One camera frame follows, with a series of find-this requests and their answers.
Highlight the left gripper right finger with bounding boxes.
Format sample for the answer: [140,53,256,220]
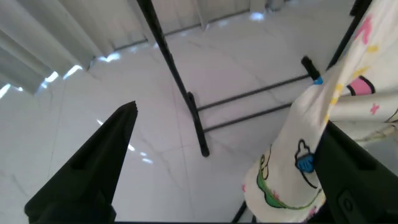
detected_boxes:
[313,121,398,224]

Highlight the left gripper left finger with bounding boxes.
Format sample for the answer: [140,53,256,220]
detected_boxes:
[24,100,139,224]

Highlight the cream printed garment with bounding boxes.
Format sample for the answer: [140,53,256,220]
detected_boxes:
[241,0,398,223]

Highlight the black clothes rack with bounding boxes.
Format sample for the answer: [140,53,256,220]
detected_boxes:
[136,0,373,158]

